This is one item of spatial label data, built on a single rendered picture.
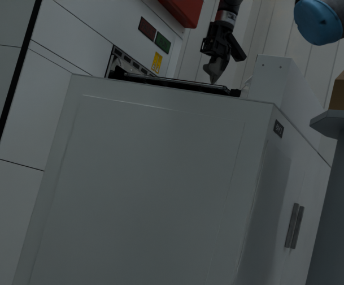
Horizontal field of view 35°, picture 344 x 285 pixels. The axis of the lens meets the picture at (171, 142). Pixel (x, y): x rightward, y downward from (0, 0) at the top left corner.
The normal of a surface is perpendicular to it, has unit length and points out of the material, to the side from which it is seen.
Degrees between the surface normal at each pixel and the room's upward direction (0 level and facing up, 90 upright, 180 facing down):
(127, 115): 90
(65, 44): 90
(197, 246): 90
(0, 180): 90
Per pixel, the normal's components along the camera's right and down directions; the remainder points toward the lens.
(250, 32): 0.73, 0.11
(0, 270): 0.87, 0.18
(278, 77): -0.41, -0.22
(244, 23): -0.63, -0.25
